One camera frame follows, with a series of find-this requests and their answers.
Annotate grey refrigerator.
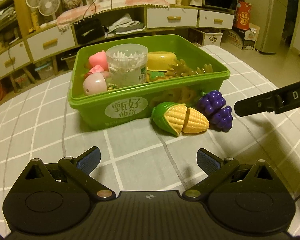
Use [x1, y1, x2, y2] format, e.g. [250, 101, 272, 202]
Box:
[245, 0, 288, 54]

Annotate green plastic storage bin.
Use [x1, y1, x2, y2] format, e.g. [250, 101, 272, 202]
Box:
[68, 35, 230, 130]

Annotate yellow toy corn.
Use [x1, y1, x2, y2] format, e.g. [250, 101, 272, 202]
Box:
[151, 102, 210, 137]

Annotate pink round toy figure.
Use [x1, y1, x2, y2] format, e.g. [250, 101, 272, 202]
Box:
[88, 50, 108, 71]

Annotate white storage crate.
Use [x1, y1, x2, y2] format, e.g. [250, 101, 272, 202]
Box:
[189, 28, 223, 46]

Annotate white desk fan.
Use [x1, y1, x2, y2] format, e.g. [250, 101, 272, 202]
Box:
[25, 0, 61, 30]

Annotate grey checkered floor mat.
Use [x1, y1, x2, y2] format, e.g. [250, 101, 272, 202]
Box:
[0, 44, 300, 237]

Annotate clear cotton swab jar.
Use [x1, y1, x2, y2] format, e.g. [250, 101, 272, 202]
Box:
[106, 43, 148, 88]

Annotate stack of folded papers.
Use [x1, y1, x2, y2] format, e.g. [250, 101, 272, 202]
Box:
[107, 14, 145, 35]

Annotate yellow toy pot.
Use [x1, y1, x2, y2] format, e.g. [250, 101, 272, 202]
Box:
[147, 51, 177, 72]

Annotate small pink pig toy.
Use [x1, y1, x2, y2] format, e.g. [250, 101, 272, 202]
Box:
[83, 64, 107, 79]

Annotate purple toy grapes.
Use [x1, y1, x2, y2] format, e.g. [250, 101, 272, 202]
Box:
[197, 90, 233, 132]

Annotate red gift box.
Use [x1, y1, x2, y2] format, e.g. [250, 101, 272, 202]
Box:
[234, 0, 252, 30]

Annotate black bag on shelf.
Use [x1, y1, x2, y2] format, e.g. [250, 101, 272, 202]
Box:
[73, 17, 105, 44]

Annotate wooden tv cabinet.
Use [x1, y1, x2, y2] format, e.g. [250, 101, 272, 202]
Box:
[0, 0, 234, 79]

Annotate pink checkered cloth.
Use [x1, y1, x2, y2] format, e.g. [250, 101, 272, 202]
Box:
[57, 0, 170, 31]

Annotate pink clear capsule ball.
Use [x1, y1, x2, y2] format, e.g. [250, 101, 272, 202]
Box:
[83, 73, 108, 95]

